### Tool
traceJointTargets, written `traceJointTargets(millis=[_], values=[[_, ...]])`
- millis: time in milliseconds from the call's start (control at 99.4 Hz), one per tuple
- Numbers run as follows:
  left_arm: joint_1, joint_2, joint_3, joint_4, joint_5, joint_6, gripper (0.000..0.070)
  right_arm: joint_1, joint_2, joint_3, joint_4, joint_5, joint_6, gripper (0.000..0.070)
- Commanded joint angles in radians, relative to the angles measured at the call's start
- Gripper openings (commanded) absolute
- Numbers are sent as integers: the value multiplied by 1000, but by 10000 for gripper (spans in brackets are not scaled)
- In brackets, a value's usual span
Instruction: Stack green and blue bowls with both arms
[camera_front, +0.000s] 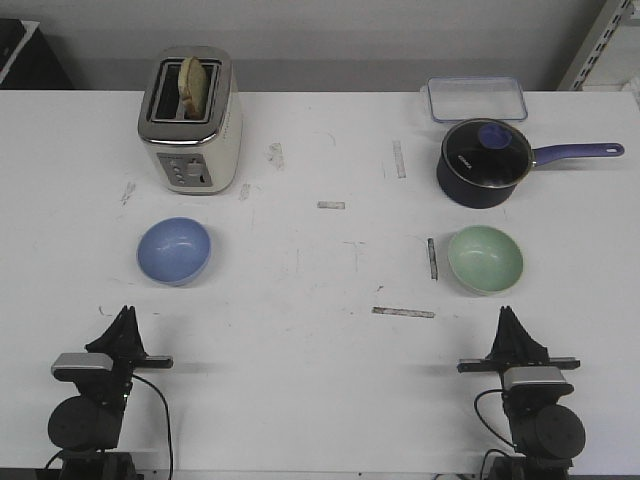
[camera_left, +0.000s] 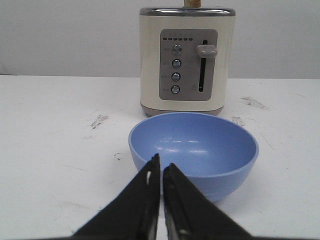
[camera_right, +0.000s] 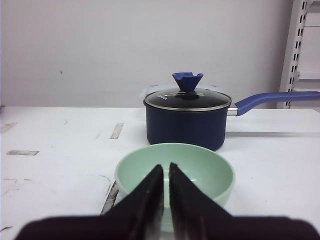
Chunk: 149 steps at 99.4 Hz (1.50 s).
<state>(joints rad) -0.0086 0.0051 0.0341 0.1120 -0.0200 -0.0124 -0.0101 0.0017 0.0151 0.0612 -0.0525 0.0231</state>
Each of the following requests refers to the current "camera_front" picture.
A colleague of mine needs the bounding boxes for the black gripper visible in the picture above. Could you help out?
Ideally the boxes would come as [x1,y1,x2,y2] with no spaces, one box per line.
[84,306,174,388]
[457,306,580,373]

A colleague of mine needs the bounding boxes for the green bowl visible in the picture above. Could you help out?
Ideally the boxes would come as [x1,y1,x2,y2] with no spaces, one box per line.
[447,225,524,295]

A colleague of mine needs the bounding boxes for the blue bowl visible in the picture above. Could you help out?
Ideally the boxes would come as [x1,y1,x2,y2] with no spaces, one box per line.
[136,217,212,286]

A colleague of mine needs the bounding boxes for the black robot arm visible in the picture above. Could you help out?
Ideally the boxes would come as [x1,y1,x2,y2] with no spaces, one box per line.
[457,306,586,479]
[47,305,174,479]

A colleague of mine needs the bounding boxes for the dark blue saucepan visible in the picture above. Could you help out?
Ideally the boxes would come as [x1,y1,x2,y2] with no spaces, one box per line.
[436,143,625,209]

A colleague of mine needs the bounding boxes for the glass pot lid blue knob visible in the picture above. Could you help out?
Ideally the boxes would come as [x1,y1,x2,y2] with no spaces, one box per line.
[442,118,533,188]

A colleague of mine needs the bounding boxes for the cream and chrome toaster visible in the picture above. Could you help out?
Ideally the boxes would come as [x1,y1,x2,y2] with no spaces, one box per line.
[137,46,243,195]

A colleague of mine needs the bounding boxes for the clear plastic container blue rim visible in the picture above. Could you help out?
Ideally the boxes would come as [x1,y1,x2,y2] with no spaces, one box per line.
[420,76,528,123]

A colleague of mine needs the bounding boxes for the toast slice in toaster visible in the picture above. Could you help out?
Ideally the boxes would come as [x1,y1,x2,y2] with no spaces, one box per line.
[177,56,208,120]

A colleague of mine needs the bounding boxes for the white slotted shelving rack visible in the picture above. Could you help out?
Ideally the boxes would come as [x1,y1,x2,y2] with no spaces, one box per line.
[556,1,639,92]

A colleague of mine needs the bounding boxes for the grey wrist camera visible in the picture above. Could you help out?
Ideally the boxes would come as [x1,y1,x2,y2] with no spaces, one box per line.
[51,352,114,382]
[502,366,574,396]

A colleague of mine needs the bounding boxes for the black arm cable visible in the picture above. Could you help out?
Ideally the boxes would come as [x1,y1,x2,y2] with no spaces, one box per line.
[473,389,516,451]
[130,374,174,476]

